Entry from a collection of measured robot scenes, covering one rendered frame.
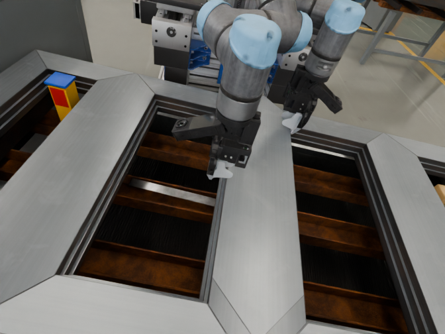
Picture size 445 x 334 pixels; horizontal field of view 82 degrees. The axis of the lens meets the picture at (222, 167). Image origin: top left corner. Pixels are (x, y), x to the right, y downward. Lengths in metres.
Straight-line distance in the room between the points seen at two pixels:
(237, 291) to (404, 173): 0.65
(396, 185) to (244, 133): 0.54
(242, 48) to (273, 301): 0.43
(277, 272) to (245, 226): 0.11
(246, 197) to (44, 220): 0.42
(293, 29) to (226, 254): 0.45
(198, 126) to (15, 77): 0.62
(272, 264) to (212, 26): 0.45
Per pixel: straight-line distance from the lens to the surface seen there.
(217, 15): 0.49
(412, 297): 0.74
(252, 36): 0.39
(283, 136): 0.82
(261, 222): 0.59
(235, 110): 0.44
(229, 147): 0.50
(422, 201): 0.91
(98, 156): 0.68
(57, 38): 1.27
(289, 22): 0.56
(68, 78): 0.91
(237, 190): 0.62
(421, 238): 0.82
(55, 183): 0.65
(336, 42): 0.68
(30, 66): 1.02
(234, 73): 0.42
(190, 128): 0.51
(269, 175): 0.68
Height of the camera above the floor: 1.36
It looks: 48 degrees down
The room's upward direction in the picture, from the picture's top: 16 degrees clockwise
